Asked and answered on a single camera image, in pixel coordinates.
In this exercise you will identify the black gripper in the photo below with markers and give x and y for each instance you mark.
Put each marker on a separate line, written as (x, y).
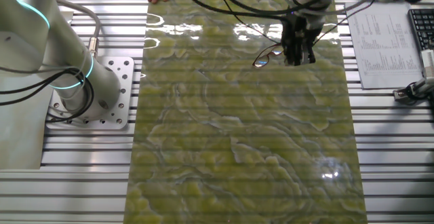
(298, 30)

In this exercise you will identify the brown framed glasses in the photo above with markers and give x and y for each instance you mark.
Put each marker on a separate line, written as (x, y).
(260, 62)

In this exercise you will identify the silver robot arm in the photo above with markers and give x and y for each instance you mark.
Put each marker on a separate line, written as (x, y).
(27, 40)

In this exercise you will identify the paper with printed table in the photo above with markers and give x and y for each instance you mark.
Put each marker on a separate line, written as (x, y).
(383, 47)

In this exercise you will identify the green marble pattern mat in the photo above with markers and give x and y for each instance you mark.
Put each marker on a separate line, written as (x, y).
(237, 132)

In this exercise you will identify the black keyboard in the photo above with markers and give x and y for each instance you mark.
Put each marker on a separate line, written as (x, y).
(424, 27)

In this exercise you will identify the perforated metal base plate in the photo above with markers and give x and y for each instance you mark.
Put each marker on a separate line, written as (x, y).
(123, 81)

